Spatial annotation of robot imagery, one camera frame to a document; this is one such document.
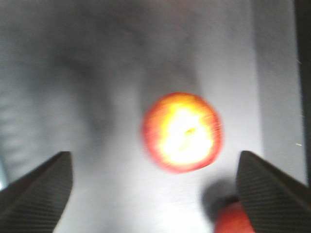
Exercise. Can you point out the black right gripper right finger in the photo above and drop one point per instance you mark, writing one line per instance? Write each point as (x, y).
(274, 201)

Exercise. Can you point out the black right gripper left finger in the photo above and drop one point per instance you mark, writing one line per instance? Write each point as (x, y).
(35, 202)

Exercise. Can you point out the dark red apple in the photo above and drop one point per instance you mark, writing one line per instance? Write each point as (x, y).
(182, 132)
(233, 219)

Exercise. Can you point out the black wooden fruit display stand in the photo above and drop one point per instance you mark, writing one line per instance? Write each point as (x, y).
(78, 75)

